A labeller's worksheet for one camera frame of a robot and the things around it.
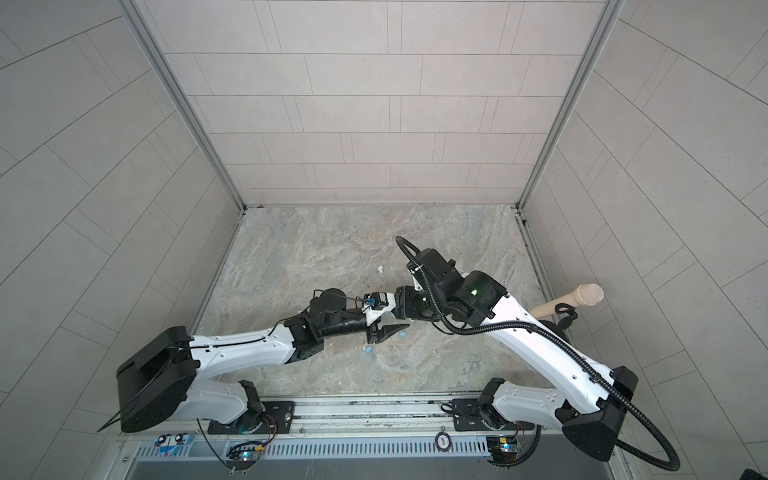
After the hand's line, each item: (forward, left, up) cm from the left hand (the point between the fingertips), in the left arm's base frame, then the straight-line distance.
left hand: (411, 316), depth 70 cm
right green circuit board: (-25, -21, -18) cm, 37 cm away
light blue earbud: (-2, +11, -18) cm, 21 cm away
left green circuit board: (-26, +37, -15) cm, 47 cm away
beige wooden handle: (+1, -38, +9) cm, 39 cm away
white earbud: (+24, +9, -18) cm, 31 cm away
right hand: (-1, +4, +3) cm, 5 cm away
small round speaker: (-23, -8, -18) cm, 30 cm away
